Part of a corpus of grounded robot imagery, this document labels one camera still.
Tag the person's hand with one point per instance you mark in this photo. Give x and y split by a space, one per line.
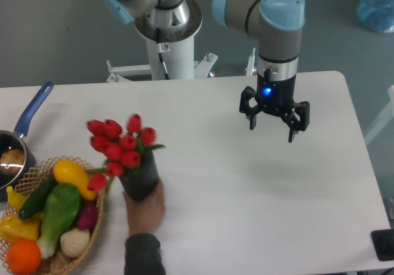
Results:
146 215

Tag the purple red onion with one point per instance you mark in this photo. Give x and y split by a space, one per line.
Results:
88 216

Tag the yellow banana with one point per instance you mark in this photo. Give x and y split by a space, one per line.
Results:
15 199

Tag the yellow squash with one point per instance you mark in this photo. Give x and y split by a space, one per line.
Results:
68 171

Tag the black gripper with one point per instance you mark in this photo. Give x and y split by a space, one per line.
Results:
276 98

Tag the green bok choy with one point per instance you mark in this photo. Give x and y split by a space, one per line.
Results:
60 210

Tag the yellow bell pepper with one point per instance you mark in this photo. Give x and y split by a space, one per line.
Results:
14 229

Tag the black vase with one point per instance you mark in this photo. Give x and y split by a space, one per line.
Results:
138 185

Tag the fried food piece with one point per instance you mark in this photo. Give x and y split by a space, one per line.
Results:
12 161

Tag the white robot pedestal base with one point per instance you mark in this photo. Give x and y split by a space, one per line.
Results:
170 39

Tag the red tulip bouquet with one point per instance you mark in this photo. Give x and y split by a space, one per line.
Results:
124 149

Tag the dark grey sleeved forearm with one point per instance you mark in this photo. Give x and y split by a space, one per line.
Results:
143 255

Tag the blue handled saucepan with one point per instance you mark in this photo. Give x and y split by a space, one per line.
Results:
15 139

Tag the orange fruit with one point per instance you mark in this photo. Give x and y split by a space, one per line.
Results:
24 257

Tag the green cucumber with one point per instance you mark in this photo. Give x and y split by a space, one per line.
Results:
36 200

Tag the white garlic bulb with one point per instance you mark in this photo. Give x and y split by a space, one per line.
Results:
74 242

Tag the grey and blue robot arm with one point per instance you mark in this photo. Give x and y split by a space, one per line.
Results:
276 24

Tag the black device at table edge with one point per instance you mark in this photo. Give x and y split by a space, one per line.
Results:
383 244

